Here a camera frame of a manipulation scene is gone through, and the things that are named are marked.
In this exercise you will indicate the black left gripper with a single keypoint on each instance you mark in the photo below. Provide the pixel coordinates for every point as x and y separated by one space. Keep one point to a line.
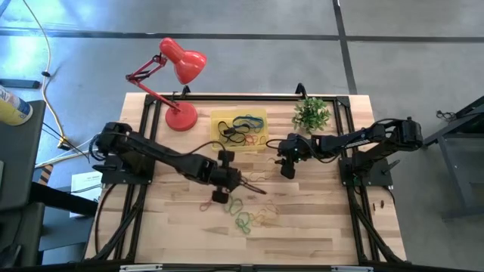
225 177

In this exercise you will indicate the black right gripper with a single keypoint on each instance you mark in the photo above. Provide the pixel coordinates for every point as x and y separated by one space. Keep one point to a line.
296 149

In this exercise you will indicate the yellow rubber band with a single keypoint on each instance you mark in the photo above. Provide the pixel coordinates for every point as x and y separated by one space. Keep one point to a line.
278 208
254 221
264 140
261 179

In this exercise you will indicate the green rubber band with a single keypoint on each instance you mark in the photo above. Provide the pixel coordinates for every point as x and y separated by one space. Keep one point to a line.
226 206
246 230
242 214
241 207

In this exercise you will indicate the black rubber band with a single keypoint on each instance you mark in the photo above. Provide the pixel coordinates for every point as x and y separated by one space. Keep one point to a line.
242 140
227 145
218 126

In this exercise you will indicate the wide blue rubber band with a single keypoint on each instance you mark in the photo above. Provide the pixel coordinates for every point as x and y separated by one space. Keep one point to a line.
249 121

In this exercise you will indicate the small dark brown rubber band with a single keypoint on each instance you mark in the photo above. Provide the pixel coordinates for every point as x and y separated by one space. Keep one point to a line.
228 131

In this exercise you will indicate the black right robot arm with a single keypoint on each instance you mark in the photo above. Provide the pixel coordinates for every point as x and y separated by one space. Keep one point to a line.
359 139

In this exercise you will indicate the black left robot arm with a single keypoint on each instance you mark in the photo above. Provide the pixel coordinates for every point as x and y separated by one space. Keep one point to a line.
162 155

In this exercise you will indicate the yellow translucent plastic bin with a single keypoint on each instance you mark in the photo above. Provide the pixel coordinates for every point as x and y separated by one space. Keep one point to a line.
217 113

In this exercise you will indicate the small green potted plant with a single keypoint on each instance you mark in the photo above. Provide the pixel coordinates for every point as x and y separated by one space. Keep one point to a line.
311 115

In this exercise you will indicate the red desk lamp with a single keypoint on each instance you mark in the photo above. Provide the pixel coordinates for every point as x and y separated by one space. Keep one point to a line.
181 117

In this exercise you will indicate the dark grey metal cart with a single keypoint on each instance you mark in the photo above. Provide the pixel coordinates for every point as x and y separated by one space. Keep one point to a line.
453 126

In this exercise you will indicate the white paper sheet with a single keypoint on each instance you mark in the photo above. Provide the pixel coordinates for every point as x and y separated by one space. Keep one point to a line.
85 185

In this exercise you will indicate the dark grey side table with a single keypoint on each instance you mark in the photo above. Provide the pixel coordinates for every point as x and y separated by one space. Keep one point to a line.
19 170

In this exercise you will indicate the yellow blue cylindrical canister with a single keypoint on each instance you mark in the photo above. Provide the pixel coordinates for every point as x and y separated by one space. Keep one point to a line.
13 109

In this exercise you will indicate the black flat bar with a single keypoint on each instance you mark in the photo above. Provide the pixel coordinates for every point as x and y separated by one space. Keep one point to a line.
19 84

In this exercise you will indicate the black triangular bracket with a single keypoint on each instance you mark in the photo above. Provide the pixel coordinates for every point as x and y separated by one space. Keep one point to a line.
301 90
185 91

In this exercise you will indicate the black aluminium table frame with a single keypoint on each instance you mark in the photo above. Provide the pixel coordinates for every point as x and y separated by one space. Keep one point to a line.
246 97

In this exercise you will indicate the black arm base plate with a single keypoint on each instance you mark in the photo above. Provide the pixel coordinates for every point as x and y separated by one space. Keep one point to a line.
378 177
121 177

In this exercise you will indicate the silver bracket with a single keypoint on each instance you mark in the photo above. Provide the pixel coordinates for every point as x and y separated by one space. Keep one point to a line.
351 269
140 267

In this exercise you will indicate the yellow black striped post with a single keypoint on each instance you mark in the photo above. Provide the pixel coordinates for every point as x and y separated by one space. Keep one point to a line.
46 174

